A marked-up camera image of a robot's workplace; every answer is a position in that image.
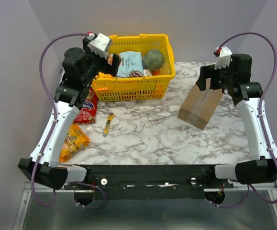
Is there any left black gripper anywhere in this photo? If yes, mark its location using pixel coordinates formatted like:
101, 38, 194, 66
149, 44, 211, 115
81, 38, 122, 85

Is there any brown cardboard express box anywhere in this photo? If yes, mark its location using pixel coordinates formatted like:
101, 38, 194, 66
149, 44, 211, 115
177, 79, 223, 130

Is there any yellow utility knife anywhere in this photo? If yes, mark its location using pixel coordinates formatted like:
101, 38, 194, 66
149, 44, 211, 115
103, 113, 115, 137

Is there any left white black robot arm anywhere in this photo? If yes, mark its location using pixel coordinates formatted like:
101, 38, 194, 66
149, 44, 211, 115
18, 33, 119, 190

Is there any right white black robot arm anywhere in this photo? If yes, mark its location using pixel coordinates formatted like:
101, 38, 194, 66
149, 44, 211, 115
196, 54, 277, 188

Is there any light blue chips bag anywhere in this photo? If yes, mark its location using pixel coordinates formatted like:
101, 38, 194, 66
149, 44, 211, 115
117, 51, 144, 78

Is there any yellow plastic shopping basket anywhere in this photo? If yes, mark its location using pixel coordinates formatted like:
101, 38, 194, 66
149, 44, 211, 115
95, 34, 175, 102

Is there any orange toy package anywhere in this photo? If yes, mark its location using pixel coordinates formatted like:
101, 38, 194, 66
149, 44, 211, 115
92, 72, 115, 92

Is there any green round melon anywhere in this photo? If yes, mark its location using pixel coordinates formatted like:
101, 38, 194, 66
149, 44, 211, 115
142, 49, 165, 71

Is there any red candy bag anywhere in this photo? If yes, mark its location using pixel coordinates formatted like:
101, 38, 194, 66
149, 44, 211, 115
74, 88, 99, 124

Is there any orange yellow snack bag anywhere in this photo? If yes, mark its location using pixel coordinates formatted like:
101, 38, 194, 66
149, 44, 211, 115
59, 123, 89, 162

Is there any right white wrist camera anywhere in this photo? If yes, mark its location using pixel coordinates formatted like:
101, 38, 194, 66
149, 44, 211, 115
214, 46, 233, 70

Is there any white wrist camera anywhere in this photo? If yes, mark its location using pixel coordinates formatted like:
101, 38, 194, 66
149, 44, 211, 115
87, 33, 112, 59
214, 46, 233, 70

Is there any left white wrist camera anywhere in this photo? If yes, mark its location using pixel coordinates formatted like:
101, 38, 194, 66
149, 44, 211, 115
87, 33, 112, 59

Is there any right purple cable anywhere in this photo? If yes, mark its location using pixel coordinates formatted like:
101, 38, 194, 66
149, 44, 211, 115
209, 32, 277, 208

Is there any purple cable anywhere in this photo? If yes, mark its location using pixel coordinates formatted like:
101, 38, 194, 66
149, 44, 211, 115
30, 32, 105, 209
209, 32, 277, 208

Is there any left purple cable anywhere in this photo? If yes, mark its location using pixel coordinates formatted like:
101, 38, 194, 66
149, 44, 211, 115
30, 32, 105, 209

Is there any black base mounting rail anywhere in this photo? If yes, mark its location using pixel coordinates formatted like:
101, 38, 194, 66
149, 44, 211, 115
64, 164, 234, 201

